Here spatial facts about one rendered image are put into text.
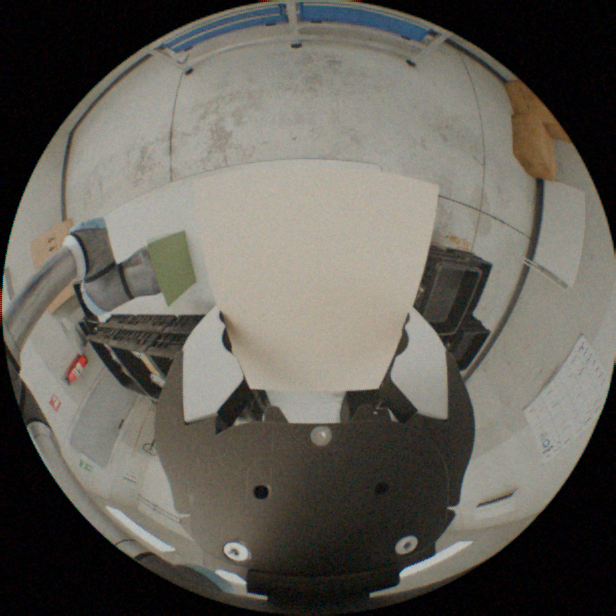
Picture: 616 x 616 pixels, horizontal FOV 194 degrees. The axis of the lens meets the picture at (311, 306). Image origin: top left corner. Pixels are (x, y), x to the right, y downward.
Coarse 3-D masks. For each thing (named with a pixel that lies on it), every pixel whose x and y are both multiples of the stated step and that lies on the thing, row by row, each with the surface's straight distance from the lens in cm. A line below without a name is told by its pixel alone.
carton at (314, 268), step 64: (256, 192) 9; (320, 192) 8; (384, 192) 9; (256, 256) 9; (320, 256) 9; (384, 256) 10; (256, 320) 11; (320, 320) 11; (384, 320) 12; (256, 384) 17; (320, 384) 16
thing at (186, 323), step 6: (180, 318) 79; (186, 318) 77; (192, 318) 75; (198, 318) 74; (174, 324) 77; (180, 324) 75; (186, 324) 73; (192, 324) 72; (168, 330) 73; (174, 330) 71; (180, 330) 69; (186, 330) 68; (192, 330) 66
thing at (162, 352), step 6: (150, 348) 70; (156, 348) 68; (162, 348) 66; (150, 354) 69; (156, 354) 66; (162, 354) 64; (168, 354) 62; (174, 354) 60; (156, 366) 74; (162, 372) 75; (246, 408) 74; (246, 414) 78; (252, 414) 81; (246, 420) 84
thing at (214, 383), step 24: (216, 312) 12; (192, 336) 10; (216, 336) 10; (192, 360) 9; (216, 360) 8; (192, 384) 8; (216, 384) 8; (240, 384) 7; (192, 408) 7; (216, 408) 7; (240, 408) 8
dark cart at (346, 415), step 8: (352, 392) 217; (360, 392) 219; (368, 392) 221; (344, 400) 227; (352, 400) 213; (360, 400) 215; (368, 400) 218; (344, 408) 231; (352, 408) 209; (376, 408) 215; (384, 408) 218; (344, 416) 233; (352, 416) 205; (376, 416) 211; (384, 416) 214
